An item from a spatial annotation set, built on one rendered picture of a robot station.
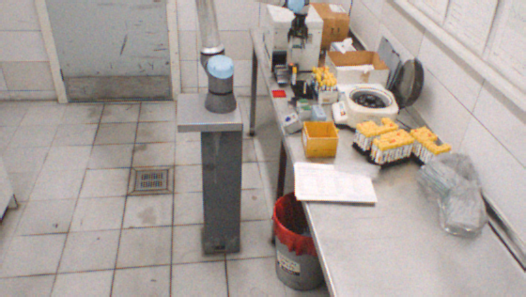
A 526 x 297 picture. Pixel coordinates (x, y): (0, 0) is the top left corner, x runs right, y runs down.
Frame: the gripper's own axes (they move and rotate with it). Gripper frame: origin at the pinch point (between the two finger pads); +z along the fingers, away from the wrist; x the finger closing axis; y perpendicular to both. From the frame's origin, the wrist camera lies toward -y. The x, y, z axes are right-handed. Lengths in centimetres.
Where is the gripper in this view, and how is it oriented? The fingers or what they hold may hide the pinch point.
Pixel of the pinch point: (296, 50)
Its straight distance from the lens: 236.9
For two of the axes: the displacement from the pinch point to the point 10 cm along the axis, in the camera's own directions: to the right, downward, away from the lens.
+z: -0.6, 8.2, 5.7
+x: 9.9, -0.1, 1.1
